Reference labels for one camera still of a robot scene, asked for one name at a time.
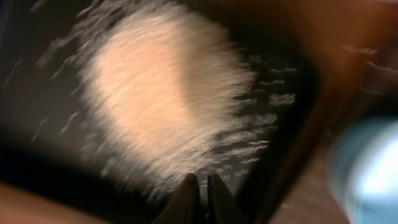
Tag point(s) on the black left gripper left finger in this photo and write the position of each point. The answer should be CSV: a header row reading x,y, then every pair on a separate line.
x,y
183,207

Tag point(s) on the black rectangular tray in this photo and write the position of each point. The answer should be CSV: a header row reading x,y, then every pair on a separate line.
x,y
50,147

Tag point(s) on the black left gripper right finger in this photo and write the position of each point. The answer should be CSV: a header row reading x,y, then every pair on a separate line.
x,y
223,208

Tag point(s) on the pile of rice grains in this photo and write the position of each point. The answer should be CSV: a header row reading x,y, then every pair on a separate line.
x,y
171,90

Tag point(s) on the small light blue bowl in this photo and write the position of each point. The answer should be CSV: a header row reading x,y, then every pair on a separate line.
x,y
362,173

